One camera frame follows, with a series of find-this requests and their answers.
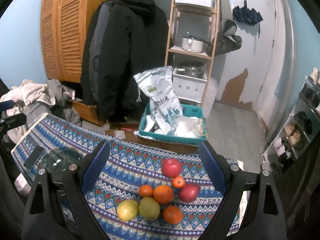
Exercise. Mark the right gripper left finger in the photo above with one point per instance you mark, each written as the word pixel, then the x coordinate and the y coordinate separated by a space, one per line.
pixel 43 217

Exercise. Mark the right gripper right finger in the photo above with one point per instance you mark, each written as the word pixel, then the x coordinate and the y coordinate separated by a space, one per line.
pixel 264 216

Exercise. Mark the red apple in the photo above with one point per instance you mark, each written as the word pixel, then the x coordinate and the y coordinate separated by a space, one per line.
pixel 189 192
pixel 171 167

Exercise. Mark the yellow-green pear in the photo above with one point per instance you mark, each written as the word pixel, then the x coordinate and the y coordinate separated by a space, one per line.
pixel 127 210
pixel 149 209

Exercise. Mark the small tangerine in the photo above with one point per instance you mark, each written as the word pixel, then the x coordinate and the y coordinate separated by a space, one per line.
pixel 145 191
pixel 178 182

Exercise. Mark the large orange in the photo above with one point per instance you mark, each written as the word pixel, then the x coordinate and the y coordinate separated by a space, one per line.
pixel 172 215
pixel 163 194

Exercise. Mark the white fleece garment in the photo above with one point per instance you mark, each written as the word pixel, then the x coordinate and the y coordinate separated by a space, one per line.
pixel 20 95

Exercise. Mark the black smartphone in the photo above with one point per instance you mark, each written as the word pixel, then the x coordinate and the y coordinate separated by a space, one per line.
pixel 34 157

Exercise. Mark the dark glass fruit bowl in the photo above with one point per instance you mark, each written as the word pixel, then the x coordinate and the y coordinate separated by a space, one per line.
pixel 59 159

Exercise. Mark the grey clothing pile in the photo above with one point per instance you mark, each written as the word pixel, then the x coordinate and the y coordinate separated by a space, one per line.
pixel 56 99

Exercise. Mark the wooden drawer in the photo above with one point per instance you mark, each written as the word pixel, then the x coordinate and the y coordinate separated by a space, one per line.
pixel 89 113

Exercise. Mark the blue patterned tablecloth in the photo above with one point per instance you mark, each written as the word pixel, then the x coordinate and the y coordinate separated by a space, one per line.
pixel 129 166

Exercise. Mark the grey hanging jacket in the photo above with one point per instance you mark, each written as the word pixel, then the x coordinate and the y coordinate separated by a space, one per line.
pixel 91 53

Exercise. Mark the brown shoes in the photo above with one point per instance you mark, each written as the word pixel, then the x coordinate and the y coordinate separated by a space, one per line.
pixel 294 135

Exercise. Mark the shoe rack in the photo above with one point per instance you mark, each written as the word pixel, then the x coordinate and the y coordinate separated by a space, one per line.
pixel 279 155

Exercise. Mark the clear plastic bag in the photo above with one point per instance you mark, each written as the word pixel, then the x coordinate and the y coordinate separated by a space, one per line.
pixel 188 127

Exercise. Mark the teal plastic basket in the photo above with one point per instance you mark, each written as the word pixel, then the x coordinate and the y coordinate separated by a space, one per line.
pixel 151 129

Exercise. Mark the wooden louvered wardrobe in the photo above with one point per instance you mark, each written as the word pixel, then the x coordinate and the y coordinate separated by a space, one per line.
pixel 64 25

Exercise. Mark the white patterned crate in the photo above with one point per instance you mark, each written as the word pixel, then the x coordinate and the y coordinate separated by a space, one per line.
pixel 188 87

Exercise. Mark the white door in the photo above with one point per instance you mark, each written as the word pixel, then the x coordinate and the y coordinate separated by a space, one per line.
pixel 240 74

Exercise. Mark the black hanging coat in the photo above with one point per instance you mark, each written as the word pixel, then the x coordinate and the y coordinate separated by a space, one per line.
pixel 135 40

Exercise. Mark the steel pot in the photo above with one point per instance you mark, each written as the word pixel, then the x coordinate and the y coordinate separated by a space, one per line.
pixel 191 69

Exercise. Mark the white rice bag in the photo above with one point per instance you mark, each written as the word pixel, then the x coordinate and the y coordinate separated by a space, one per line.
pixel 157 85

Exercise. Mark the dark hanging bag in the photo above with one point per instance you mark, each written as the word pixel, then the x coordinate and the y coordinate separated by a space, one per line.
pixel 227 40

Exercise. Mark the wooden shelf rack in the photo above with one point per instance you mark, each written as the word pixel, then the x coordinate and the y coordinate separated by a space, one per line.
pixel 202 23

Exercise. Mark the dark blue folded umbrella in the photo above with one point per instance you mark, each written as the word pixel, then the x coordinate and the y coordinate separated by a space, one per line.
pixel 248 16

